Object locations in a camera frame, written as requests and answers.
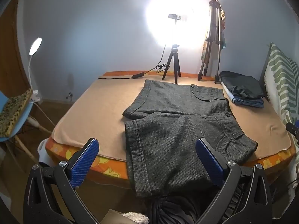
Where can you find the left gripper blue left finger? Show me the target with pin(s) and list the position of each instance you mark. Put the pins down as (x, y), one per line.
(40, 204)

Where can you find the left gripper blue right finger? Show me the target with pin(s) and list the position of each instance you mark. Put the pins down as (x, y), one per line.
(244, 193)

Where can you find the grey houndstooth shorts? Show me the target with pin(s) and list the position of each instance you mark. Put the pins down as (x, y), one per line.
(163, 124)

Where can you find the folded blue jeans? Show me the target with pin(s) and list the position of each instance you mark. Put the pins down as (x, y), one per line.
(256, 103)

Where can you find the green striped white cushion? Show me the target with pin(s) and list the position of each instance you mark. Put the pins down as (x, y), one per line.
(281, 82)

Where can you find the orange floral mattress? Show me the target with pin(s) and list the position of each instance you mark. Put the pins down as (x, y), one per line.
(114, 172)

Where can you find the folded dark garment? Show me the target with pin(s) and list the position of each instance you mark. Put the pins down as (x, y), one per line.
(239, 85)

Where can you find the blue plastic chair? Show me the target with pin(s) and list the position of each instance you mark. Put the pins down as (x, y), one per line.
(23, 119)

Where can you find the tall silver tripod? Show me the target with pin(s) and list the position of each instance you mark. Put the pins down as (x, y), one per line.
(204, 67)

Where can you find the bright ring light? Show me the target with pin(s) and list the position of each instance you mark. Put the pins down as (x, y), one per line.
(181, 22)

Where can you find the phone on ring light mount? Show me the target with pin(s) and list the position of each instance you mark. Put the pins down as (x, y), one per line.
(174, 16)

